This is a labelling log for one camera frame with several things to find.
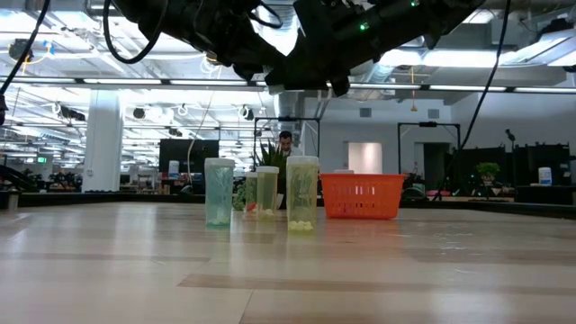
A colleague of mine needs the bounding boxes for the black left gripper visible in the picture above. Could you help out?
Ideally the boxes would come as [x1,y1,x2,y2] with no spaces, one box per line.
[179,0,289,82]

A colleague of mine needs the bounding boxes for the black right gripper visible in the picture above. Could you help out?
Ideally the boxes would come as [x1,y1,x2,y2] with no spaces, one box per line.
[265,0,382,97]

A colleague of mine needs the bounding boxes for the blue-tinted white-capped pill bottle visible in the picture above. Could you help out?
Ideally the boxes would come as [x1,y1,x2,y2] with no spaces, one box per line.
[204,157,236,228]

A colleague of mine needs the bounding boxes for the orange plastic basket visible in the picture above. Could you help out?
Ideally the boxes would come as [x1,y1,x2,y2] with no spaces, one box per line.
[319,173,407,221]

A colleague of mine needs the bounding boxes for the person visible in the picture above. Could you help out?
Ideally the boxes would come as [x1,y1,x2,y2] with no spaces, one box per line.
[277,130,304,158]

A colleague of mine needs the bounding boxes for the yellow hanging pendant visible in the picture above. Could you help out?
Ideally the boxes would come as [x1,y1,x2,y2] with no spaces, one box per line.
[409,66,418,113]

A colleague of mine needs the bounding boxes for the white door panel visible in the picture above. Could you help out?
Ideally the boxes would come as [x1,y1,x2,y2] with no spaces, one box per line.
[346,141,384,176]

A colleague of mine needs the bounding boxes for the potted green succulent plant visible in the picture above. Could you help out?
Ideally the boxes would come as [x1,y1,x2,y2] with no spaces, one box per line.
[231,139,289,212]

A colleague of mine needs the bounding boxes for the black monitor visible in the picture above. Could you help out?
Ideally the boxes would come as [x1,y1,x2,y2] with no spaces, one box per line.
[158,138,221,175]

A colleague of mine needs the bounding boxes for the white pillar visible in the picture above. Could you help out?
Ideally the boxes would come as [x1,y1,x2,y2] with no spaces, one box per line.
[82,88,124,194]

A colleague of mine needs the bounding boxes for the black partition panel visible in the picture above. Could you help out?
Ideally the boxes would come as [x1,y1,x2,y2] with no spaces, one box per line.
[449,147,508,194]
[512,142,576,206]

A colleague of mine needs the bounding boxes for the small potted green plant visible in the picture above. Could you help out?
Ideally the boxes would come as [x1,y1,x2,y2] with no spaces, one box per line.
[475,161,501,186]

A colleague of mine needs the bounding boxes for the black ceiling device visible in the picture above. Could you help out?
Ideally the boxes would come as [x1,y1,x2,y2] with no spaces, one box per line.
[8,38,35,62]

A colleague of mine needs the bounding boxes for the black gantry frame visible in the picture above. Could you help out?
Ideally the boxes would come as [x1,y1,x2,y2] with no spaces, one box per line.
[253,116,321,181]
[397,121,462,181]

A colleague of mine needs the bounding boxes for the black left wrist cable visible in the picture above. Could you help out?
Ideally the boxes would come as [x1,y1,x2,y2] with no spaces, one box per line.
[102,0,170,65]

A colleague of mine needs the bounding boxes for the black hanging cable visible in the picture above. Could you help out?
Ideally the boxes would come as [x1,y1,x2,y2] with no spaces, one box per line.
[0,0,51,96]
[443,0,513,190]

